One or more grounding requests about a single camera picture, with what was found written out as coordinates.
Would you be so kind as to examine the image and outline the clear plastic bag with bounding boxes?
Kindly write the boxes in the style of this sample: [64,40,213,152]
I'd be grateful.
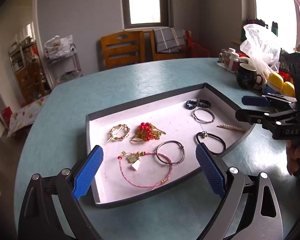
[240,24,283,80]

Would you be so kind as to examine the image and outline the yellow-capped blue bottle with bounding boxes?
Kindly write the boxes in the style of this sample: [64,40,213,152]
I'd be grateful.
[264,72,284,95]
[281,81,296,97]

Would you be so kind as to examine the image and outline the white plastic bag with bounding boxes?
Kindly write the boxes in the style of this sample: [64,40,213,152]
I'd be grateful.
[44,35,73,55]

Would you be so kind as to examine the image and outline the red cloth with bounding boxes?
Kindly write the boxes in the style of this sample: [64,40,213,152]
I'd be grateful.
[187,31,210,58]

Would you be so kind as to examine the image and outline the gold chain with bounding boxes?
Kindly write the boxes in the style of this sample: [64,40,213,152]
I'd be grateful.
[130,124,167,143]

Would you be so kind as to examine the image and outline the wooden chair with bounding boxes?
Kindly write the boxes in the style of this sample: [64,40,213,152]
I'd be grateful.
[100,31,145,71]
[149,29,192,61]

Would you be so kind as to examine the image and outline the wooden shelf unit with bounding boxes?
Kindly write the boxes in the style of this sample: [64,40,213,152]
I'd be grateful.
[9,36,50,103]

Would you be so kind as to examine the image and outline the floral cloth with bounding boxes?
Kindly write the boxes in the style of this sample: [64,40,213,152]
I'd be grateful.
[7,94,50,138]

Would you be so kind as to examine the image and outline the black hair tie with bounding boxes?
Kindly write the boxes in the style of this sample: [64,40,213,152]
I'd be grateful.
[195,131,227,155]

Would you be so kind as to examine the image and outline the large window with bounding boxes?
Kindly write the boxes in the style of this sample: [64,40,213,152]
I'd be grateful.
[252,0,300,53]

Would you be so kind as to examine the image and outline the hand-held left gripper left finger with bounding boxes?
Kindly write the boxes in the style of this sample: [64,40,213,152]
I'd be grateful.
[17,145,104,240]

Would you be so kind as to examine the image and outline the blue beaded bracelet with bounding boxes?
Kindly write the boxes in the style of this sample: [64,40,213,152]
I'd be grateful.
[185,99,212,110]

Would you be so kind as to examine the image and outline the pink cord bracelet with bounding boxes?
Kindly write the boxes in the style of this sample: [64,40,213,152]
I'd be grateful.
[117,151,173,189]

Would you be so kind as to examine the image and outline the silver bangle bracelet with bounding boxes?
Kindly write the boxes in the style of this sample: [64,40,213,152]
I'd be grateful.
[156,140,185,165]
[192,107,215,123]

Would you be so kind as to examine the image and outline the person's right hand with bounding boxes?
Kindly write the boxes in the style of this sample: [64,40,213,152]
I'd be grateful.
[285,140,300,177]

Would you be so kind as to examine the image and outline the grey plaid cloth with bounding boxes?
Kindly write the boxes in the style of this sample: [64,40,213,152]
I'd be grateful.
[153,27,187,54]

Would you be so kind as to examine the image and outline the red bead bracelet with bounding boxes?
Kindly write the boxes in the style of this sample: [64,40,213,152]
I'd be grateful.
[137,122,157,142]

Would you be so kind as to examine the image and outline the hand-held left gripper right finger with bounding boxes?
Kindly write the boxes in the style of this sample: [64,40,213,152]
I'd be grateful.
[195,142,283,240]

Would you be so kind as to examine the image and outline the dark jewelry box tray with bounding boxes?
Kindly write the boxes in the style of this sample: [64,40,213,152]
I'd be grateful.
[86,82,256,208]

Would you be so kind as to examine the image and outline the pearl hair clip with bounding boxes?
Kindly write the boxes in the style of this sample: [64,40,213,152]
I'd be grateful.
[216,124,245,132]

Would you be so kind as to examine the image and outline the small window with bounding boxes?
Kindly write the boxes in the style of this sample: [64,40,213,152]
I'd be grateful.
[119,0,170,29]

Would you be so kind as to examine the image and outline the black mug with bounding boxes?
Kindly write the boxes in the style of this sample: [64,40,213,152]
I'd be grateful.
[236,63,263,90]

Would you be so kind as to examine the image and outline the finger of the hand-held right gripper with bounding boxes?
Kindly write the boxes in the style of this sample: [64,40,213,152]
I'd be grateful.
[242,94,297,106]
[235,109,299,130]

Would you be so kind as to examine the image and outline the metal cart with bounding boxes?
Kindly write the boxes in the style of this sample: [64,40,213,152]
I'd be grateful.
[45,44,84,83]

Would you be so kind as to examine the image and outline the white pill bottle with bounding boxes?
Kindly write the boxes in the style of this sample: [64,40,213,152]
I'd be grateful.
[227,52,240,73]

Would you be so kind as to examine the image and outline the gold round hair pin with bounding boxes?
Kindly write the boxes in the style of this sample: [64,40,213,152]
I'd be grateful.
[107,124,131,143]

